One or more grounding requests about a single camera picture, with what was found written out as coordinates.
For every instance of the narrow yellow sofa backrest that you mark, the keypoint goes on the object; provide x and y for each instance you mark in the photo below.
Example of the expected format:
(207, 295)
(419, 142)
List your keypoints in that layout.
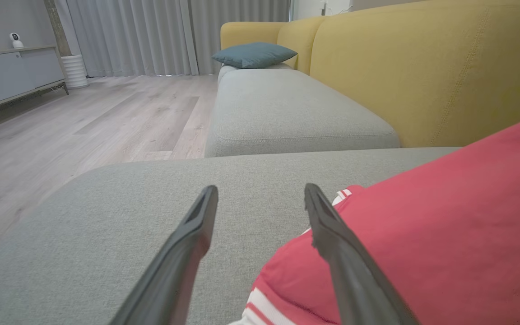
(303, 40)

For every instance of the red white Bulls shorts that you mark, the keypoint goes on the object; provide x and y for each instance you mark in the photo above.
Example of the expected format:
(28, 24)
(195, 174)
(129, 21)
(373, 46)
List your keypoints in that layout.
(445, 234)

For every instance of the large grey sofa chaise cushion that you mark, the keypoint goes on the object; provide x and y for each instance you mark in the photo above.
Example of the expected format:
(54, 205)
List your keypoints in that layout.
(129, 216)

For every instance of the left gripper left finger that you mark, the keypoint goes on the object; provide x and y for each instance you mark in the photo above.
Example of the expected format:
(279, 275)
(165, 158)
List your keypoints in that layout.
(174, 271)

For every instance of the light grey sheer curtain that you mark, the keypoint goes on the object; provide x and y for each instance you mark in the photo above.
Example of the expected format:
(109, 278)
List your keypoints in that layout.
(129, 36)

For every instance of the yellow sofa armrest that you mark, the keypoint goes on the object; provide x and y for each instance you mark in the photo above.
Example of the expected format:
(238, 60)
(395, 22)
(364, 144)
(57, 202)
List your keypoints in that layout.
(246, 34)

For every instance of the white ribbed cylinder appliance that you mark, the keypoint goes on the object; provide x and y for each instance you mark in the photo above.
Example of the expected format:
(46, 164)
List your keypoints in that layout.
(75, 72)

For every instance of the blue throw pillow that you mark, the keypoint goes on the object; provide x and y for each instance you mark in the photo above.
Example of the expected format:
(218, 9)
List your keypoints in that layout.
(253, 55)

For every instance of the small white camera device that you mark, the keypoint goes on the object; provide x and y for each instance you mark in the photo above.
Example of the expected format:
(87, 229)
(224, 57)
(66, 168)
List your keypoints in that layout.
(16, 40)

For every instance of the grey sideboard cabinet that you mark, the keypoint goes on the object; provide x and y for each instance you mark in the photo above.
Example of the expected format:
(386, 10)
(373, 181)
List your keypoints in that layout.
(11, 76)

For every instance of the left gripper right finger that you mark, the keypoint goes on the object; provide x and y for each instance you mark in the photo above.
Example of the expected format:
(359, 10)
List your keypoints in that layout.
(355, 284)

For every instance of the grey sofa seat cushion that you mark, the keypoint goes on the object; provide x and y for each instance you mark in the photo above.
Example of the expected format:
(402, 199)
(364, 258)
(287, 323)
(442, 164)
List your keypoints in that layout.
(287, 108)
(226, 71)

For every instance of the brown textured column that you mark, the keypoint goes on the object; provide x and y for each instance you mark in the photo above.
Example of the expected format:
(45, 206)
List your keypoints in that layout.
(57, 27)

